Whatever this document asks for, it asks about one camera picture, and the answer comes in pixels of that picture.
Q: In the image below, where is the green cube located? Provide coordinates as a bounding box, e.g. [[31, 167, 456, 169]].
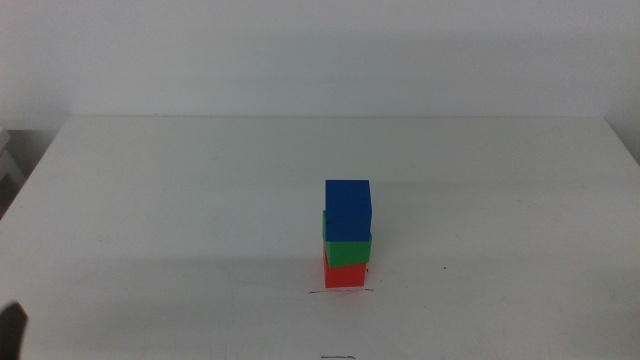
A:
[[322, 210, 373, 268]]

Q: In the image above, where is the red cube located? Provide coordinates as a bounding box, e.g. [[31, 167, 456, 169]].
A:
[[323, 248, 368, 289]]

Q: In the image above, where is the blue cube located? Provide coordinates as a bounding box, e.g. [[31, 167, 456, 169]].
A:
[[324, 179, 373, 244]]

